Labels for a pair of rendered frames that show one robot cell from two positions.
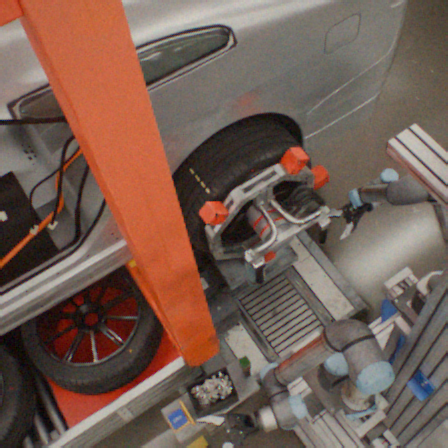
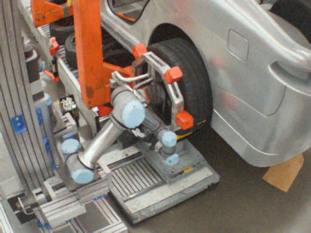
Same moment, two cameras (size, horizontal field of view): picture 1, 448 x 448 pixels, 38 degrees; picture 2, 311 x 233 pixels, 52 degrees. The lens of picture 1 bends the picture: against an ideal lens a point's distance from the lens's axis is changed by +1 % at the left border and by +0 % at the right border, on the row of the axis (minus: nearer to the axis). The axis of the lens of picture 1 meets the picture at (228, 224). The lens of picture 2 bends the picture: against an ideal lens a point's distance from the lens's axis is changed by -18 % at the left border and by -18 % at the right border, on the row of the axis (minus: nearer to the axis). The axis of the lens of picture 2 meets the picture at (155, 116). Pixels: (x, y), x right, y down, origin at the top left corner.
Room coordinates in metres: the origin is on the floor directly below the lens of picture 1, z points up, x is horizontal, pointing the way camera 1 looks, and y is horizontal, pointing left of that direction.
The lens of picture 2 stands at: (1.16, -2.17, 2.43)
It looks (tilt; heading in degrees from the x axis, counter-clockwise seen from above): 41 degrees down; 83
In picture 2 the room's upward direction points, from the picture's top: straight up
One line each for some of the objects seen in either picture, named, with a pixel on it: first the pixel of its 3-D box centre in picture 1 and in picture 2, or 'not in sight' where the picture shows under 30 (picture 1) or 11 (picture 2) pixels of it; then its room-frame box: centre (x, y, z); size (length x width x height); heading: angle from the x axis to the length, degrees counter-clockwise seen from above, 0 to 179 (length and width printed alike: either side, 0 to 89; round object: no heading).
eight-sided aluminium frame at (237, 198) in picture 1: (261, 213); (155, 93); (1.40, -0.15, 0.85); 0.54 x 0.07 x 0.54; 115
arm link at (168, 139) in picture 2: (384, 183); (167, 141); (1.40, -0.70, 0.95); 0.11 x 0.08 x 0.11; 110
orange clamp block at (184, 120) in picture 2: (317, 178); (184, 120); (1.54, -0.44, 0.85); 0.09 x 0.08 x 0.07; 115
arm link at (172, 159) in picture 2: not in sight; (169, 155); (1.41, -0.72, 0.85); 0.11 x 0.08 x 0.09; 115
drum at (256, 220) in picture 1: (270, 225); (146, 97); (1.33, -0.18, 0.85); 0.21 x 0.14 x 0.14; 25
